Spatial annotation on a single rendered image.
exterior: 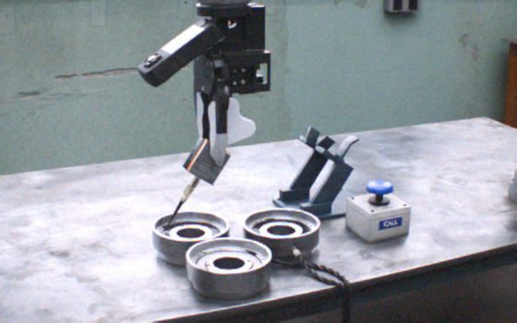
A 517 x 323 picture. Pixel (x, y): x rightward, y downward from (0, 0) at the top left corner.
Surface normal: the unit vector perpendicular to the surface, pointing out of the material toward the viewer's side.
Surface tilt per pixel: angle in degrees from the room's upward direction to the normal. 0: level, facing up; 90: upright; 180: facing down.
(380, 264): 0
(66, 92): 90
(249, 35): 90
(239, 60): 90
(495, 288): 0
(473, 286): 0
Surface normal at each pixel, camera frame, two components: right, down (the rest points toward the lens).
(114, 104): 0.40, 0.27
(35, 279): 0.00, -0.96
